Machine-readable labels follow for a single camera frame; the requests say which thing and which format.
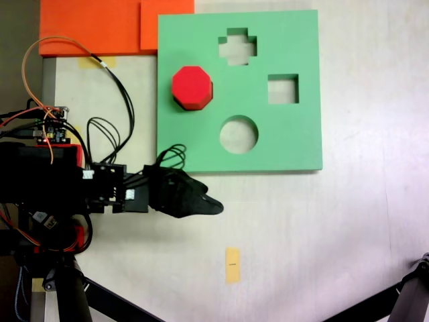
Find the yellow tape strip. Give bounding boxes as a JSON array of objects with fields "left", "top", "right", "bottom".
[{"left": 78, "top": 56, "right": 117, "bottom": 70}]

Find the thin black tripod brace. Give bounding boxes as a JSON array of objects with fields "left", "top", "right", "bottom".
[
  {"left": 321, "top": 290, "right": 403, "bottom": 322},
  {"left": 82, "top": 276, "right": 165, "bottom": 322}
]

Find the yellow paper label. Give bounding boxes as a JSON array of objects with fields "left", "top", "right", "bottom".
[{"left": 225, "top": 247, "right": 241, "bottom": 284}]

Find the black usb cable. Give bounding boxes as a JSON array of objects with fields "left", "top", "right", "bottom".
[{"left": 0, "top": 129, "right": 44, "bottom": 139}]

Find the blue braided cable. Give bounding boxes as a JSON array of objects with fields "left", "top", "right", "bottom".
[{"left": 15, "top": 264, "right": 31, "bottom": 321}]

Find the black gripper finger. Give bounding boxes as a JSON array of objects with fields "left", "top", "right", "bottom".
[
  {"left": 179, "top": 193, "right": 225, "bottom": 219},
  {"left": 182, "top": 170, "right": 209, "bottom": 199}
]

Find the red octagonal pillar block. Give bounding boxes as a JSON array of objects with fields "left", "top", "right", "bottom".
[{"left": 171, "top": 65, "right": 214, "bottom": 112}]

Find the black motor cable loop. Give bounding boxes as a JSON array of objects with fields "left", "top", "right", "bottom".
[{"left": 86, "top": 116, "right": 121, "bottom": 165}]

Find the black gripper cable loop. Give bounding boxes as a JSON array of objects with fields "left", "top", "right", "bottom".
[{"left": 156, "top": 144, "right": 187, "bottom": 170}]

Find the thin orange wire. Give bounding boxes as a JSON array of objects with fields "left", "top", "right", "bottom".
[{"left": 21, "top": 36, "right": 98, "bottom": 110}]

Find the thick black tripod leg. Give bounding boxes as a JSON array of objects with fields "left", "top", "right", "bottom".
[{"left": 29, "top": 258, "right": 93, "bottom": 322}]

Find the long black arm cable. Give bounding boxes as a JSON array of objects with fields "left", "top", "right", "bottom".
[{"left": 90, "top": 52, "right": 135, "bottom": 162}]

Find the circuit board with wires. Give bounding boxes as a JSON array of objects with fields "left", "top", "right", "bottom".
[{"left": 33, "top": 106, "right": 71, "bottom": 145}]

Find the green shape sorter board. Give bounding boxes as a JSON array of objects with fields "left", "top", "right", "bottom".
[{"left": 156, "top": 9, "right": 324, "bottom": 174}]

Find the notched black tripod leg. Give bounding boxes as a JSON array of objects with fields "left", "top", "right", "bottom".
[{"left": 390, "top": 252, "right": 429, "bottom": 322}]

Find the orange flat block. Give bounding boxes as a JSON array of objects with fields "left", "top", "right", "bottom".
[{"left": 39, "top": 0, "right": 195, "bottom": 57}]

